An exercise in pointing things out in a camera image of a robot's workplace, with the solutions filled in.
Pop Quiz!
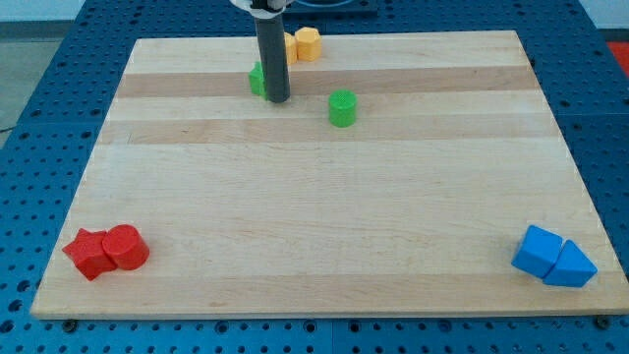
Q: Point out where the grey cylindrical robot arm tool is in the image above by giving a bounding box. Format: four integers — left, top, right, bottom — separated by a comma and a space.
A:
230, 0, 292, 103

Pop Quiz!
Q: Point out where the green cylinder block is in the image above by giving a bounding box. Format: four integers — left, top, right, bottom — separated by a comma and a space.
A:
328, 89, 358, 128

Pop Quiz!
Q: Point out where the light wooden board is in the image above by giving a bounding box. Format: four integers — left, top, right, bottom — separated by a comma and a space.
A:
31, 30, 628, 320

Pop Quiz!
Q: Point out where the green star block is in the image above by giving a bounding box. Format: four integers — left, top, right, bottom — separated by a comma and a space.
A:
248, 61, 267, 100

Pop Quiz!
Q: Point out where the yellow block behind tool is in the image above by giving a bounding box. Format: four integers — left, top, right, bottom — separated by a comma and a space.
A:
284, 32, 298, 65

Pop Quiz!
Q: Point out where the yellow hexagon block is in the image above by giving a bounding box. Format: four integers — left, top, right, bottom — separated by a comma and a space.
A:
295, 27, 322, 62

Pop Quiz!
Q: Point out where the red cylinder block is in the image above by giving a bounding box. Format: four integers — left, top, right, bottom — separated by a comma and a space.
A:
102, 224, 150, 270

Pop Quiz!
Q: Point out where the blue cube block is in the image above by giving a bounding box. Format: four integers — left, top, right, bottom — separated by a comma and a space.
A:
511, 225, 564, 278

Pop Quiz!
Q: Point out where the red star block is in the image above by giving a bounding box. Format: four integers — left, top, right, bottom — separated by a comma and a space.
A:
62, 228, 118, 281

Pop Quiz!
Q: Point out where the blue triangle block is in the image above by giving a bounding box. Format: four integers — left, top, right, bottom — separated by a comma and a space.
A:
543, 240, 598, 288

